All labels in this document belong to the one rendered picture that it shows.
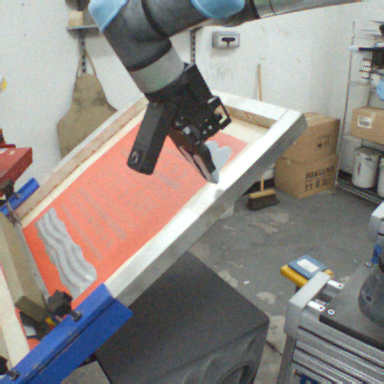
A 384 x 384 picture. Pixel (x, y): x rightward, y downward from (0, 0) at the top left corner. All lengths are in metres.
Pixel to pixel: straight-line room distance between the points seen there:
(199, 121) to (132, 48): 0.15
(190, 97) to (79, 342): 0.43
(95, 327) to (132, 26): 0.46
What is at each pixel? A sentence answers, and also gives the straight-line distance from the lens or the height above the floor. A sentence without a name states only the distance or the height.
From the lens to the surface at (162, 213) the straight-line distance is 0.76.
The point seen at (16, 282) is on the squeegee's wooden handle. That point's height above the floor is 1.30.
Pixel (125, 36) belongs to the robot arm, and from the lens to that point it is 0.51.
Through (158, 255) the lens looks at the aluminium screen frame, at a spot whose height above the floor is 1.36.
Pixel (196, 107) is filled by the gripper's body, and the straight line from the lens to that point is 0.59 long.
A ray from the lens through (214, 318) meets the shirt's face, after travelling 1.11.
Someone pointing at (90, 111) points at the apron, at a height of 1.11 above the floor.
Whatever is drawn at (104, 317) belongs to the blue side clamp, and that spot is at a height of 1.28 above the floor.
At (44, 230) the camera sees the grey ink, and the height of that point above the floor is 1.25.
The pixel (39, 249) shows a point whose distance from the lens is 0.96.
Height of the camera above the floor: 1.72
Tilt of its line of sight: 25 degrees down
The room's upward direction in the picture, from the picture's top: straight up
